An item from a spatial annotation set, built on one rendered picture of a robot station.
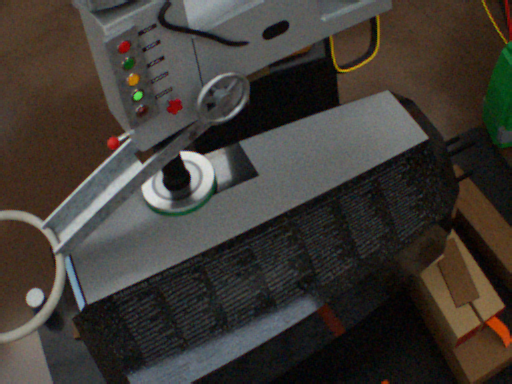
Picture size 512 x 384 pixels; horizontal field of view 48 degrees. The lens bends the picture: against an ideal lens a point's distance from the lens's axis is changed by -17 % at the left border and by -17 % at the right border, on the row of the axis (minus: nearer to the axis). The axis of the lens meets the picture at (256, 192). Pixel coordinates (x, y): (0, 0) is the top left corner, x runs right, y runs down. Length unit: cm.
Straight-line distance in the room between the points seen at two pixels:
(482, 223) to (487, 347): 62
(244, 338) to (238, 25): 85
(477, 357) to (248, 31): 147
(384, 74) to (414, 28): 53
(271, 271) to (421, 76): 195
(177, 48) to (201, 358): 86
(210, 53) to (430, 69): 218
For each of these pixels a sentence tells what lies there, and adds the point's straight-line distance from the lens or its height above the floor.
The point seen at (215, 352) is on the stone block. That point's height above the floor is 67.
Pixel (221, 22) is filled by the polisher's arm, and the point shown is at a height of 142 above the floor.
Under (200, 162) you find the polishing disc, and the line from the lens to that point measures 194.
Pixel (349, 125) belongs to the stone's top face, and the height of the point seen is 87.
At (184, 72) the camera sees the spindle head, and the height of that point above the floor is 134.
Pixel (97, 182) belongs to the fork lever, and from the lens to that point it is 184.
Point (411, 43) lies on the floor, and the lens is 377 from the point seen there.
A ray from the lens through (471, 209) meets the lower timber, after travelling 279.
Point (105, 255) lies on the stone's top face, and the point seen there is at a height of 87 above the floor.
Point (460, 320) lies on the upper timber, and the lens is 235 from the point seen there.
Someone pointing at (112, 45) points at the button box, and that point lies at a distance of 138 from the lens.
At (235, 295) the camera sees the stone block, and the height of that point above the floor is 76.
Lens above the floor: 232
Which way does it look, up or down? 51 degrees down
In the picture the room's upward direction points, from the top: 11 degrees counter-clockwise
